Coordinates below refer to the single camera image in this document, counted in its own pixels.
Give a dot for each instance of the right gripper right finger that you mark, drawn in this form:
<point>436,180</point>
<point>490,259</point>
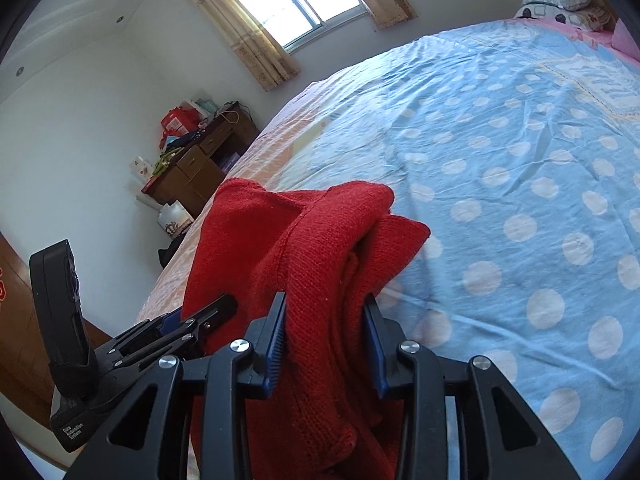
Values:
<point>455,410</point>

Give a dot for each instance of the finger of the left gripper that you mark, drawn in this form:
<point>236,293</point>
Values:
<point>170,322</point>

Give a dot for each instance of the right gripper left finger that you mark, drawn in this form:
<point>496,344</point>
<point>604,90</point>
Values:
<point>147,435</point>

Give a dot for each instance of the red knitted sweater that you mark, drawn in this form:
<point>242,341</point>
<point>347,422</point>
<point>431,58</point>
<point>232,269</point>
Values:
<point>327,251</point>

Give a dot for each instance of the white paper bag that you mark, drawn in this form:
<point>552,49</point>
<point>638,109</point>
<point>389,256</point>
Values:
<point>174,219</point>

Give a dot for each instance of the brown wooden desk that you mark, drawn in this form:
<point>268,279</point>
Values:
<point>192,172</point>

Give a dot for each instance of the red gift bag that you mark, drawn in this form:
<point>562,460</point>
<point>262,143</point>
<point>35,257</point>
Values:
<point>178,122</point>

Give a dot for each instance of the left beige curtain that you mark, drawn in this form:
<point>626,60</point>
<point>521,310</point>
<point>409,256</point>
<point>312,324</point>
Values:
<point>265,59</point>

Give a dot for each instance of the blue pink polka-dot bedsheet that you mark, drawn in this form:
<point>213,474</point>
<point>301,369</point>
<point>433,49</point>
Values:
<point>517,143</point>

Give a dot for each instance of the pink floral pillow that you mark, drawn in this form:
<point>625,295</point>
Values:
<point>623,43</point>

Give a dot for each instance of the grey patterned pillow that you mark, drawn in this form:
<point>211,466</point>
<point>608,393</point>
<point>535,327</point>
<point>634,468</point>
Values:
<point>588,15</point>

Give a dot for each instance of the black camera box left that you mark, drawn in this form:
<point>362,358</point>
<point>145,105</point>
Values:
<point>55,288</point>

